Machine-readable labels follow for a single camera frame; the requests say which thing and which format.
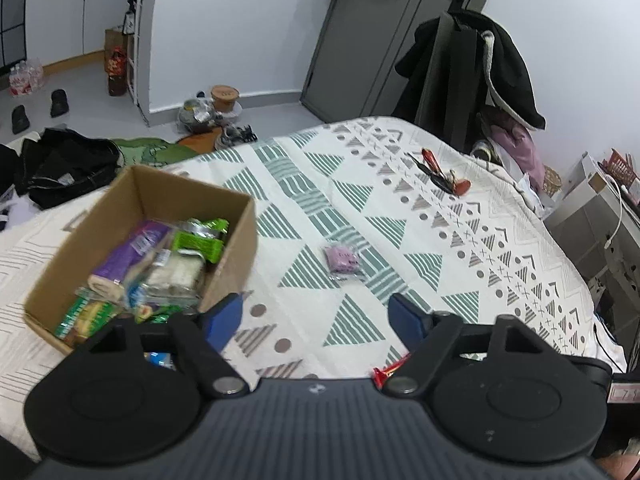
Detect brown red paper bag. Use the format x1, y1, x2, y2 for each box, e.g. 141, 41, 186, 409
103, 26, 133, 98

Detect pink garment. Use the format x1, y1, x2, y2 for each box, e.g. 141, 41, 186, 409
489, 109, 547, 192

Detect black slipper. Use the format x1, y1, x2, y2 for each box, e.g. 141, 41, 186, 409
49, 88, 70, 119
10, 104, 32, 136

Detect red black handled pliers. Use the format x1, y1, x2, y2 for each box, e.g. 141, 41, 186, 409
409, 148, 453, 192

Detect green snack packet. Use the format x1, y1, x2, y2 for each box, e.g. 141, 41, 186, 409
171, 217, 231, 264

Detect red orange snack packet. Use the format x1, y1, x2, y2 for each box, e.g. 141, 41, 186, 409
371, 354, 412, 392

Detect black hanging coat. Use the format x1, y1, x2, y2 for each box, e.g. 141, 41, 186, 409
391, 9, 547, 132

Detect metal pot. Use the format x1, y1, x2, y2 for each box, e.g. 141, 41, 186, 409
178, 96, 222, 134

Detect purple cake roll packet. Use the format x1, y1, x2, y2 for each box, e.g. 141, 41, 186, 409
89, 219, 174, 302

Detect woven basket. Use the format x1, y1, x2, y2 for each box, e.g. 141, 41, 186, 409
542, 164, 564, 197

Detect white cable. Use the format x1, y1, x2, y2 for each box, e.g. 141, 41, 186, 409
601, 169, 627, 249

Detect small red object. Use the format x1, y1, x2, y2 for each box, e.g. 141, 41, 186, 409
447, 170, 472, 197

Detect white narrow rack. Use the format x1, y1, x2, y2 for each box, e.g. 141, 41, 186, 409
124, 0, 152, 107

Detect white nougat packet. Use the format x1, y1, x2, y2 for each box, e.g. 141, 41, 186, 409
125, 249, 207, 307

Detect grey door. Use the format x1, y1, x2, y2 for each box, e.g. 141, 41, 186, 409
299, 0, 497, 124

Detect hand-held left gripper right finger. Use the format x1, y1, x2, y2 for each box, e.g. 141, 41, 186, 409
380, 292, 550, 397

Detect black bag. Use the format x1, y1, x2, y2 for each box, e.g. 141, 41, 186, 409
14, 126, 124, 212

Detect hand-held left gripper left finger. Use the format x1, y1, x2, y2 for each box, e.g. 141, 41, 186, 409
87, 291, 261, 401

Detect green cloth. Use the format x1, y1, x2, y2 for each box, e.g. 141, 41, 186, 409
109, 136, 187, 167

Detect brown round pot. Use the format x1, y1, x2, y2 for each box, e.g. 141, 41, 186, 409
209, 84, 242, 114

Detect orange cloth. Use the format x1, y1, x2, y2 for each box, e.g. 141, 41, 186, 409
176, 129, 224, 154

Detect red plastic basket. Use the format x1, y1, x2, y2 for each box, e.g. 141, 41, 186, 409
599, 148, 639, 187

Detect pink mochi packet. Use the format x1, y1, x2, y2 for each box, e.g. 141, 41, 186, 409
323, 243, 362, 282

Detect black framed window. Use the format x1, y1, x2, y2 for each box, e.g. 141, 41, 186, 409
0, 0, 29, 69

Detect white kitchen cabinet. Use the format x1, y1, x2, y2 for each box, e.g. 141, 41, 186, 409
24, 0, 149, 69

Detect person's right hand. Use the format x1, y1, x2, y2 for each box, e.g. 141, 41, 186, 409
594, 439, 640, 480

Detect brown cardboard box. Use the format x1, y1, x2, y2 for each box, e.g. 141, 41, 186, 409
23, 164, 259, 357

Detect white sneaker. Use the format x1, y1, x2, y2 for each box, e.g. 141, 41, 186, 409
469, 139, 504, 167

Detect pack of water bottles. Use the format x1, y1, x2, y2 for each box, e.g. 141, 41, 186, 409
8, 58, 46, 98

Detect patterned white bedspread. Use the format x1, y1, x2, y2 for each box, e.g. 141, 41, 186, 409
0, 116, 629, 462

